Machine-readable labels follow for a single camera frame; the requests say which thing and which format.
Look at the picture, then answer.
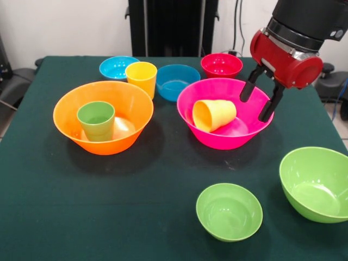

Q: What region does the black wall cable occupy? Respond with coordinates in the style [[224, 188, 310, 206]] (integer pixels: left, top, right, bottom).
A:
[[232, 0, 238, 53], [239, 0, 246, 55]]

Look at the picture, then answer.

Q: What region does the grey cable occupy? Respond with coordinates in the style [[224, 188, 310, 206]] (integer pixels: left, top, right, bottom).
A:
[[219, 49, 243, 58]]

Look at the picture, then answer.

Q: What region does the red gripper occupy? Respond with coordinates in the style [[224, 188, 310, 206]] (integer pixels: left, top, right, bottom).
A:
[[239, 27, 324, 123]]

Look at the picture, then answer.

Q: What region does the small red bowl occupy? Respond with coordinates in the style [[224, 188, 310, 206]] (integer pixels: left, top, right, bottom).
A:
[[200, 53, 244, 79]]

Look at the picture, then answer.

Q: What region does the ridged yellow cup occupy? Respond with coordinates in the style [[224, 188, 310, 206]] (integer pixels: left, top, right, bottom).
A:
[[192, 99, 237, 133]]

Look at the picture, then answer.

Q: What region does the large orange bowl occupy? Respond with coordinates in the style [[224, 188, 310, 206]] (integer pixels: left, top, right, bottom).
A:
[[53, 80, 154, 156]]

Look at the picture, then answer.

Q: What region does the blue cable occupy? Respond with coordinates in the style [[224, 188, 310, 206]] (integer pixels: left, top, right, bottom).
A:
[[331, 78, 348, 120]]

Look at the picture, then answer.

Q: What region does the dark blue bowl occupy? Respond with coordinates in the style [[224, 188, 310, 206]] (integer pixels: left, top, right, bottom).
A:
[[156, 64, 201, 103]]

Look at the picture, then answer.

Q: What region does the small light blue bowl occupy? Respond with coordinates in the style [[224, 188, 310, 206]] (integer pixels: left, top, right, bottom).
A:
[[98, 55, 141, 82]]

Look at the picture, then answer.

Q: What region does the large green bowl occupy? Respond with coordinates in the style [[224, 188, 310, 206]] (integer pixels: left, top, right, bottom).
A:
[[279, 146, 348, 224]]

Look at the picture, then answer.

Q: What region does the dark green tablecloth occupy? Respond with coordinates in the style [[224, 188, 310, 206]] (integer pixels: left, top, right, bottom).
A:
[[0, 55, 348, 261]]

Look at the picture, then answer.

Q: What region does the smooth yellow cup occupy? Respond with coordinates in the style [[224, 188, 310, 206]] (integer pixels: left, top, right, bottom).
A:
[[125, 61, 158, 101]]

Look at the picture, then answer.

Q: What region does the large pink bowl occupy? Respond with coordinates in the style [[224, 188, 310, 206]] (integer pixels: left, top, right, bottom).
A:
[[176, 77, 275, 151]]

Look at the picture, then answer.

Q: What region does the ridged green cup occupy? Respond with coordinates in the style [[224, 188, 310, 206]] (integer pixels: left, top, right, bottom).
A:
[[76, 101, 116, 142]]

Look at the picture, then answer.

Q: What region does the small green bowl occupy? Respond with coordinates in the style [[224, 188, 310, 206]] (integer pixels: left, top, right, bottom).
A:
[[196, 183, 264, 243]]

